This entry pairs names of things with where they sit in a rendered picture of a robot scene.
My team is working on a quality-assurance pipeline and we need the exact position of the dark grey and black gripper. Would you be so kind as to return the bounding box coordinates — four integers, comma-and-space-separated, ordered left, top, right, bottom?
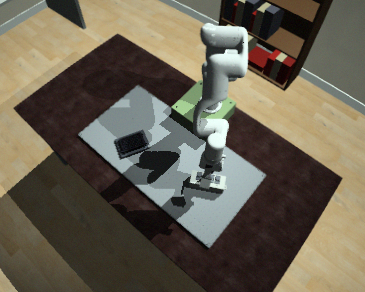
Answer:
199, 151, 224, 174

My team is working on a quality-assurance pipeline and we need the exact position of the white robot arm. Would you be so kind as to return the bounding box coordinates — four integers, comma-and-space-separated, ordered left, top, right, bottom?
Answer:
193, 23, 248, 164

